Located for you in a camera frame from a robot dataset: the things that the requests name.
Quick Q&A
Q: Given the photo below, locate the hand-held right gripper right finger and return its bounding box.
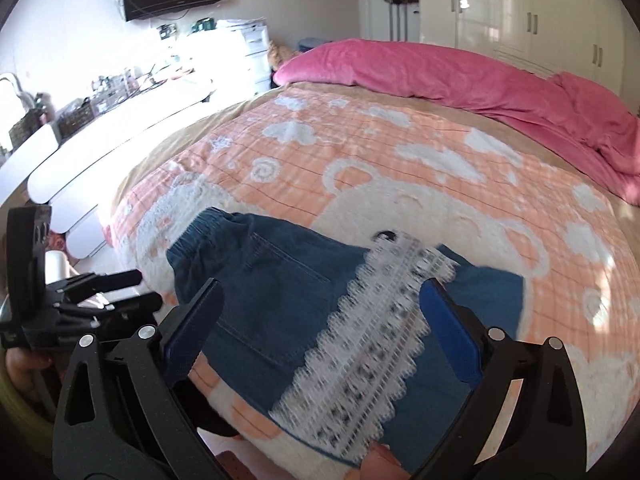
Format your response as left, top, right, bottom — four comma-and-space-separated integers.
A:
412, 278, 587, 480

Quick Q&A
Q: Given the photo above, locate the white wardrobe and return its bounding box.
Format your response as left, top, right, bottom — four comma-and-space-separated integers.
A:
415, 0, 640, 111

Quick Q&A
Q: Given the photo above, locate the tan plush toy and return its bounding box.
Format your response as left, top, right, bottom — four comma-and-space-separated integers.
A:
267, 42, 302, 69

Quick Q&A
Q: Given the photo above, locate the pink duvet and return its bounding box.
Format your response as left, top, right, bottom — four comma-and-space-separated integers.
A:
272, 38, 640, 192

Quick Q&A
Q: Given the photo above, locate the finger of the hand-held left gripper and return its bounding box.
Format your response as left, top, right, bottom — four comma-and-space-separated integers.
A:
60, 293, 164, 324
47, 269, 144, 296

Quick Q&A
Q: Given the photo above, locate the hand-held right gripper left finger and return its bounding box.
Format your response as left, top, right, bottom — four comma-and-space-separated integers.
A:
52, 278, 227, 480

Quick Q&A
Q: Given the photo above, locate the person's left hand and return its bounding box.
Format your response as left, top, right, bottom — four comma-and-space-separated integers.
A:
5, 352, 54, 406

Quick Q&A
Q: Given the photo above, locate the white drawer cabinet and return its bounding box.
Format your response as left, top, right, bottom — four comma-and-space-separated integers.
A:
219, 19, 272, 97

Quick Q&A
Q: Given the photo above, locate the white desk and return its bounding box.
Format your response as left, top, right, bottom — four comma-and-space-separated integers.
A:
0, 77, 222, 261

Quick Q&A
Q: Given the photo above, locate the woven storage basket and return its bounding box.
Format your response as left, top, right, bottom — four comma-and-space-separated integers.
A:
56, 99, 97, 138
8, 109, 45, 150

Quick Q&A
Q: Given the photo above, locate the orange printed blanket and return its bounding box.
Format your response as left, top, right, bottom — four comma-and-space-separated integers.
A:
102, 82, 640, 467

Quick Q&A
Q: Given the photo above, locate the blue denim pants lace trim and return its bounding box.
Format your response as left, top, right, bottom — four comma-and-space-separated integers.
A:
166, 207, 526, 468

